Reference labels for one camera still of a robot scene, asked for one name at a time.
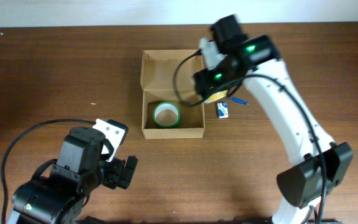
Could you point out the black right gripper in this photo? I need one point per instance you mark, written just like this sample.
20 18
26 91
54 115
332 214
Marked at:
204 86

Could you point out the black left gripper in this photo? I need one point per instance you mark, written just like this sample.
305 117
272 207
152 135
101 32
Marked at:
123 173

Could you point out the brown cardboard box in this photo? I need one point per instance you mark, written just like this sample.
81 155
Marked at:
156 80

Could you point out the green tape roll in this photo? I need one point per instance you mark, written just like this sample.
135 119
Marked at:
166 115

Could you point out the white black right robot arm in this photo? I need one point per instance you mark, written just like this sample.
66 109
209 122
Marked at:
319 164

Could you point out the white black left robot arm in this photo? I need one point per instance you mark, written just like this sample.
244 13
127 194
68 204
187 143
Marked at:
57 195

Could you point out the blue white staples box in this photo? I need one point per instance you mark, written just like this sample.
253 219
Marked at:
222 110

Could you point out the blue ballpoint pen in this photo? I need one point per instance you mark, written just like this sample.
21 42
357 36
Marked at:
236 100

